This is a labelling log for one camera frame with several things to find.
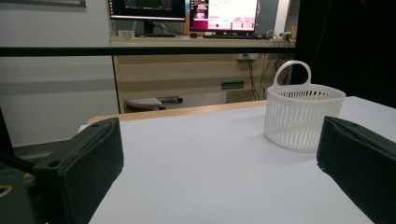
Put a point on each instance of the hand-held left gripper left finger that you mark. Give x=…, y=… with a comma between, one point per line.
x=81, y=168

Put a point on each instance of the grey framed board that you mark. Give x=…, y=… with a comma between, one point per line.
x=46, y=3

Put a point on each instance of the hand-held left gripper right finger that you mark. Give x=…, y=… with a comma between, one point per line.
x=361, y=161

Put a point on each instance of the black curtain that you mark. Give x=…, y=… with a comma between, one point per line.
x=351, y=46

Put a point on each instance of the black horizontal frame bar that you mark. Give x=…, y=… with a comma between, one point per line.
x=62, y=51

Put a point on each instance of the light wooden office desk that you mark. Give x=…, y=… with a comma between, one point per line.
x=174, y=74

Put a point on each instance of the black computer mouse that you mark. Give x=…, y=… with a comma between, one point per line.
x=193, y=35

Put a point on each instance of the black keyboard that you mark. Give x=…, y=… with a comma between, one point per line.
x=229, y=36

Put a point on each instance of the white power strip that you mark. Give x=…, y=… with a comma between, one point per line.
x=249, y=56

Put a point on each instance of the white plastic basket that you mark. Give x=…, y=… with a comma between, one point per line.
x=292, y=124

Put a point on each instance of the dark screen monitor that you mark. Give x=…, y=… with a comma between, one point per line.
x=146, y=9

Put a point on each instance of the white cabinet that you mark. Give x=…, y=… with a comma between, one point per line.
x=46, y=93

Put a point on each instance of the pink screen monitor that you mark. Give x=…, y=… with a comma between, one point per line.
x=224, y=15

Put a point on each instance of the grey chair base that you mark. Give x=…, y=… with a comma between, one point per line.
x=143, y=102

